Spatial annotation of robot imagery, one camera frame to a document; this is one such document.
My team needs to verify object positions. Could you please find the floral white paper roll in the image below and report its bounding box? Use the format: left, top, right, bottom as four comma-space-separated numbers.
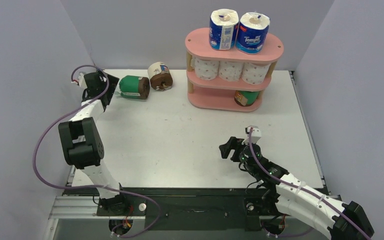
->
218, 61, 244, 82

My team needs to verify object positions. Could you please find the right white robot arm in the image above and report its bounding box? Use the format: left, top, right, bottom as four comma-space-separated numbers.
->
219, 136, 375, 240

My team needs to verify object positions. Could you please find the blue paper roll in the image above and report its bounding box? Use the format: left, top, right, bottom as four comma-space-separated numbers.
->
209, 8, 239, 51

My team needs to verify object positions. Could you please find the beige brown paper roll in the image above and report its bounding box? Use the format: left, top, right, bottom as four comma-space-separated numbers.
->
147, 61, 173, 91

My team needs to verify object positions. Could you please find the green brown roll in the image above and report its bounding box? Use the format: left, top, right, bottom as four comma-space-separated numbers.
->
234, 90, 260, 107
118, 75, 151, 100

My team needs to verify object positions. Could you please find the pink three-tier shelf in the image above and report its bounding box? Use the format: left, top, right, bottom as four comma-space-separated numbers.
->
185, 27, 284, 112

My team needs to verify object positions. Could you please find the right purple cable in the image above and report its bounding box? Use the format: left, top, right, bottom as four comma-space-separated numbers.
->
247, 128, 373, 240

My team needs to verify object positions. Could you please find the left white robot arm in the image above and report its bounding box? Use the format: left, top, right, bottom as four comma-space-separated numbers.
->
58, 70, 129, 215

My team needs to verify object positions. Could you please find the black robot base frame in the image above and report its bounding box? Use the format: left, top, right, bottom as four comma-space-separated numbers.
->
51, 187, 345, 238

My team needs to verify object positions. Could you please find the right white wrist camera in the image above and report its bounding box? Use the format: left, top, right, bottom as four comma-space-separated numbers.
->
242, 125, 262, 145

